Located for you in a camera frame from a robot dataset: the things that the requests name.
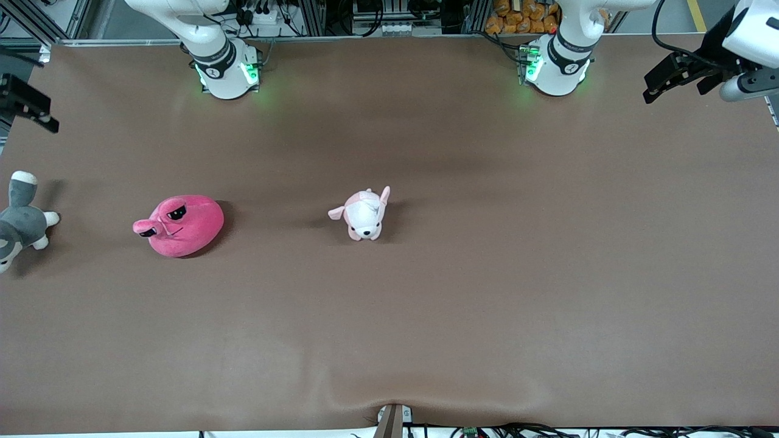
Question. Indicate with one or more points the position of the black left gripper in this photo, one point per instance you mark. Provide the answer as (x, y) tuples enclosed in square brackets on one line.
[(713, 63)]

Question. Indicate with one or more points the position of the round hot pink plush toy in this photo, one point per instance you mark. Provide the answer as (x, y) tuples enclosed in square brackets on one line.
[(188, 231)]

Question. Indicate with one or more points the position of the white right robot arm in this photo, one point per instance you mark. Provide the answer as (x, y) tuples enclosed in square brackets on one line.
[(222, 61)]

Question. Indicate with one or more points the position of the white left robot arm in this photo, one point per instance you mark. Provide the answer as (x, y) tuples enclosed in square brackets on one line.
[(566, 61)]

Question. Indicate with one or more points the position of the grey white husky plush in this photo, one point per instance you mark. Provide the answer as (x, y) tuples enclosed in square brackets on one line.
[(24, 225)]

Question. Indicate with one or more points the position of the pile of orange snack packets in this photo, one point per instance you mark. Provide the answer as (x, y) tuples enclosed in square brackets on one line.
[(523, 18)]

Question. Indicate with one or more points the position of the white power strip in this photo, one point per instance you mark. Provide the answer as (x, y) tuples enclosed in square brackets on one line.
[(265, 13)]

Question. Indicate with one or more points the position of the pale pink dog plush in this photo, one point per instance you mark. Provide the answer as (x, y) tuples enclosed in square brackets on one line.
[(364, 216)]

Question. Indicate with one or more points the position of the brown table mat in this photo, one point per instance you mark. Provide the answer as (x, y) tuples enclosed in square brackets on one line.
[(389, 334)]

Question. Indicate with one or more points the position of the metal bracket at table edge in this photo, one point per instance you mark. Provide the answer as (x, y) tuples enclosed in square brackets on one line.
[(392, 421)]

